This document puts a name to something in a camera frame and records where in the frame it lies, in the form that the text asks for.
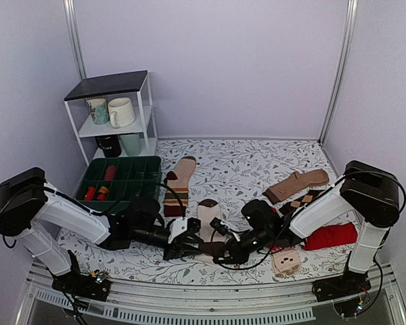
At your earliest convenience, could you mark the cream brown block sock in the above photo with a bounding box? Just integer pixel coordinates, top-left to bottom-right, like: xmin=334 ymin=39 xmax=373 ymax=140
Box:
xmin=196 ymin=198 xmax=226 ymax=264

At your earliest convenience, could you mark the teal patterned mug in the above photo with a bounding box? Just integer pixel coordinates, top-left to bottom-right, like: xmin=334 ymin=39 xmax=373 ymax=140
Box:
xmin=86 ymin=97 xmax=110 ymax=125

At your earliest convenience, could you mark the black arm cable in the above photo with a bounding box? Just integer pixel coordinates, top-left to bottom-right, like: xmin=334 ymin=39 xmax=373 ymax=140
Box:
xmin=0 ymin=182 xmax=187 ymax=250
xmin=216 ymin=169 xmax=406 ymax=302

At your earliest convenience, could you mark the red rolled sock front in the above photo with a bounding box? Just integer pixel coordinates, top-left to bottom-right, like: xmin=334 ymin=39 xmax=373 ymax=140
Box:
xmin=84 ymin=186 xmax=95 ymax=201

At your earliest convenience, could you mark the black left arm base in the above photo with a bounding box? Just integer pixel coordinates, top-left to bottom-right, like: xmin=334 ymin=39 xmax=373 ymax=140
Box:
xmin=51 ymin=272 xmax=112 ymax=302

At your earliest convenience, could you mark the red folded sock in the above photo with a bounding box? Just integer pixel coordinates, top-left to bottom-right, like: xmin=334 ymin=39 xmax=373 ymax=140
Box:
xmin=303 ymin=222 xmax=358 ymax=251

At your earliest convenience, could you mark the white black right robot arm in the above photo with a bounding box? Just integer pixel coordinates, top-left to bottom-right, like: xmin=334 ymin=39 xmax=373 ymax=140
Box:
xmin=211 ymin=160 xmax=406 ymax=295

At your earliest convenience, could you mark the right aluminium corner post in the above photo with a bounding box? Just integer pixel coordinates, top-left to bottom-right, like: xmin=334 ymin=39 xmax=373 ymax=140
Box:
xmin=318 ymin=0 xmax=358 ymax=147

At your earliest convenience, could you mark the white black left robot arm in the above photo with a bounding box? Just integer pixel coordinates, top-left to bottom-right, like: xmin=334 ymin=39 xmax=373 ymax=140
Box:
xmin=0 ymin=167 xmax=203 ymax=294

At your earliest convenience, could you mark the black mug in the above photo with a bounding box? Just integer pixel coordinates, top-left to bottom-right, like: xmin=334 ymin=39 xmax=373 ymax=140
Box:
xmin=95 ymin=135 xmax=122 ymax=158

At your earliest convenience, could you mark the aluminium front rail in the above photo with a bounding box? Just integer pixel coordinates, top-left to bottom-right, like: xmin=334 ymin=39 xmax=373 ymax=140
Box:
xmin=15 ymin=260 xmax=406 ymax=325

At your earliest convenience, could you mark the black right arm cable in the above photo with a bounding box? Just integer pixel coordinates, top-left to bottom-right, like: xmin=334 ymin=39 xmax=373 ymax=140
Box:
xmin=216 ymin=169 xmax=406 ymax=302

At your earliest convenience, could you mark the red rolled sock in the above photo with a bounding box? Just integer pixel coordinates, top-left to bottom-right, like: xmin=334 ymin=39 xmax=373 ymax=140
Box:
xmin=104 ymin=165 xmax=117 ymax=181
xmin=84 ymin=186 xmax=95 ymax=201

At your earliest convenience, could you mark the tan brown cuff sock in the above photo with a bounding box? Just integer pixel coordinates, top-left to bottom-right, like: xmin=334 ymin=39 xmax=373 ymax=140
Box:
xmin=263 ymin=169 xmax=330 ymax=204

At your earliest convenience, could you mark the aluminium corner post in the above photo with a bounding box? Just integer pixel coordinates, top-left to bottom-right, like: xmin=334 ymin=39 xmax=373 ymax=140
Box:
xmin=63 ymin=0 xmax=87 ymax=80
xmin=318 ymin=0 xmax=358 ymax=147

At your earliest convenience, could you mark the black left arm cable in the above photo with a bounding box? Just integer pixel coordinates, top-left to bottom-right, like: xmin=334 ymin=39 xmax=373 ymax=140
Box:
xmin=0 ymin=182 xmax=187 ymax=250

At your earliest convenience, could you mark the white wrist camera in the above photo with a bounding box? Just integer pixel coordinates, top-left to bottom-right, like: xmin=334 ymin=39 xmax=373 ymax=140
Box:
xmin=210 ymin=217 xmax=240 ymax=242
xmin=168 ymin=217 xmax=201 ymax=244

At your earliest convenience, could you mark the brown argyle sock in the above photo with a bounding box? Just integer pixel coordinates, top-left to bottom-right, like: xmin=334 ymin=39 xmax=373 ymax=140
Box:
xmin=278 ymin=190 xmax=323 ymax=215

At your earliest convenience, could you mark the red beige face sock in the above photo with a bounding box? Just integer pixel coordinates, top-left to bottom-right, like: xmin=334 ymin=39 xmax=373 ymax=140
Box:
xmin=271 ymin=246 xmax=302 ymax=278

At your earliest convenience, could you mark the left aluminium corner post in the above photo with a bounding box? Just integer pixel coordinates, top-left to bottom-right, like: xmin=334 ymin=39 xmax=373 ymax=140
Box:
xmin=63 ymin=0 xmax=87 ymax=80

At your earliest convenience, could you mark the pale green mug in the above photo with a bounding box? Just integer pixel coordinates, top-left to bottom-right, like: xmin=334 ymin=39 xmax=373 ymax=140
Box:
xmin=120 ymin=133 xmax=141 ymax=156

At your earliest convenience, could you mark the white shelf black top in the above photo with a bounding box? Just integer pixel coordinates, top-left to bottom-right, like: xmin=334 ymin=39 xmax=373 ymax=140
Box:
xmin=64 ymin=70 xmax=158 ymax=165

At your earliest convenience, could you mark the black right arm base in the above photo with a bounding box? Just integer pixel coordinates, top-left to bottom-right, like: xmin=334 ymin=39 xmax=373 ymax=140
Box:
xmin=312 ymin=271 xmax=371 ymax=302

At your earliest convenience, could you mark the floral patterned table mat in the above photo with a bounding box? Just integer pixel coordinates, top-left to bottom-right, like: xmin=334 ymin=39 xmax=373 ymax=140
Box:
xmin=58 ymin=139 xmax=351 ymax=286

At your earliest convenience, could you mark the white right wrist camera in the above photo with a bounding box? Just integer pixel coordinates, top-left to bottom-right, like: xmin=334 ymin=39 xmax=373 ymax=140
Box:
xmin=210 ymin=217 xmax=240 ymax=242

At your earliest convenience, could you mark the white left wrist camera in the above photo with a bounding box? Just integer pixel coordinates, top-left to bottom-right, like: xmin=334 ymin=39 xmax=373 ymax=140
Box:
xmin=168 ymin=217 xmax=201 ymax=244

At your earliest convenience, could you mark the cream white mug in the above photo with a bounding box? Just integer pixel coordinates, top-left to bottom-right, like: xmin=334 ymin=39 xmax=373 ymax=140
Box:
xmin=108 ymin=97 xmax=135 ymax=129

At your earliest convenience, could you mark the striped beige brown sock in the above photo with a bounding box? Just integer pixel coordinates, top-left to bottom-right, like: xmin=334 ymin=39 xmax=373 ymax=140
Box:
xmin=163 ymin=156 xmax=196 ymax=217

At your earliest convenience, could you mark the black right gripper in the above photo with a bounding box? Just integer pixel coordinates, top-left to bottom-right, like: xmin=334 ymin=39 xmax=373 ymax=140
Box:
xmin=216 ymin=227 xmax=272 ymax=265

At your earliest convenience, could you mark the green divided organizer tray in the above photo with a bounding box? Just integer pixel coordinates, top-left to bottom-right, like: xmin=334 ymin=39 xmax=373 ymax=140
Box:
xmin=74 ymin=156 xmax=162 ymax=214

